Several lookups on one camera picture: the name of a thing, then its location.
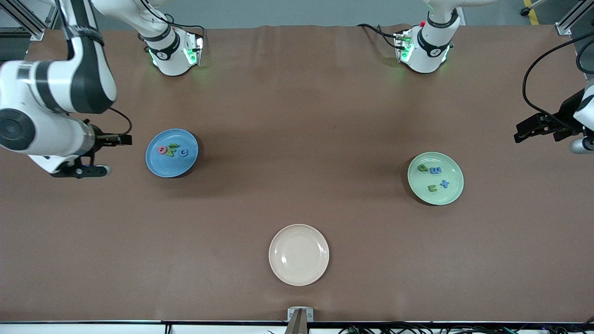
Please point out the aluminium frame profile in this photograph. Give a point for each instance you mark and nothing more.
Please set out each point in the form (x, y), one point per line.
(23, 18)
(568, 23)

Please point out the blue plate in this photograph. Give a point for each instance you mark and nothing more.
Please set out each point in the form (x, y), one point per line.
(167, 164)

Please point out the green plate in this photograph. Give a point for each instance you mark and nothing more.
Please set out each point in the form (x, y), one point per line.
(452, 195)

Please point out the blue foam letter x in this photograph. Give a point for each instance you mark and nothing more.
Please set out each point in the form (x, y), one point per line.
(445, 183)

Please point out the white table edge rail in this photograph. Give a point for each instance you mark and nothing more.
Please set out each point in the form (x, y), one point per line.
(93, 329)

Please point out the red foam letter Q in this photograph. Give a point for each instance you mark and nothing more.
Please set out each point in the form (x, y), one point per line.
(159, 151)

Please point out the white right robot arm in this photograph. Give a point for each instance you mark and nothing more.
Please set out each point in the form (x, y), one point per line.
(46, 83)

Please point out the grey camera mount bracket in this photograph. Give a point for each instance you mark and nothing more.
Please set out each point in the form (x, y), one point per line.
(300, 315)

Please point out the brown table mat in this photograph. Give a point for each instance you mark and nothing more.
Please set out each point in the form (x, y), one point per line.
(297, 195)

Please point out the beige plate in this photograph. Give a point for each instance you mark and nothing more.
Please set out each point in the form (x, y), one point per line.
(299, 255)

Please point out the black caster wheel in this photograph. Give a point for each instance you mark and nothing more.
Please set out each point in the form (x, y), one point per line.
(525, 11)

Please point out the blue foam letter m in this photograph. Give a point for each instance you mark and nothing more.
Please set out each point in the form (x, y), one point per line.
(435, 170)

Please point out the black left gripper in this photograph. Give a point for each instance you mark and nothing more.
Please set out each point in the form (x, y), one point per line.
(564, 112)

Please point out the green foam letter N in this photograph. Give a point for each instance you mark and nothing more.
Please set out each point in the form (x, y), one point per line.
(171, 153)

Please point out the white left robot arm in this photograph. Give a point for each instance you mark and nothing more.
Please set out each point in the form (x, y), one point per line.
(427, 51)

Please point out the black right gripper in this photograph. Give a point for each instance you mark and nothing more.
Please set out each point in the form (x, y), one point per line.
(100, 138)

